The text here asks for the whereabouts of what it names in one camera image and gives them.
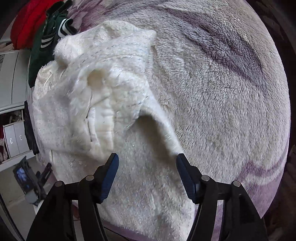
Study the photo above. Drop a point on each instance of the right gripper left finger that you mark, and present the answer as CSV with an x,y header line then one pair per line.
x,y
65,202

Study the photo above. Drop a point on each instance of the white fluffy sweater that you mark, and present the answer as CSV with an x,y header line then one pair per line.
x,y
95,99

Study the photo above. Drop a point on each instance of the black garment on bed edge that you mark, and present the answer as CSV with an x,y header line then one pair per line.
x,y
29,133

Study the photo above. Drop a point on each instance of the white wardrobe cabinet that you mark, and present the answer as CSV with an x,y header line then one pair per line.
x,y
14,79

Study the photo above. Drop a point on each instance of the floral purple bed blanket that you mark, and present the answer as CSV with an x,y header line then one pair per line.
x,y
219,78

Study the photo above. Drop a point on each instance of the green striped jacket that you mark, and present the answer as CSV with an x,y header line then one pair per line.
x,y
56,26

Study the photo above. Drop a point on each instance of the red garment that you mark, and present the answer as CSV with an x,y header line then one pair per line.
x,y
29,19

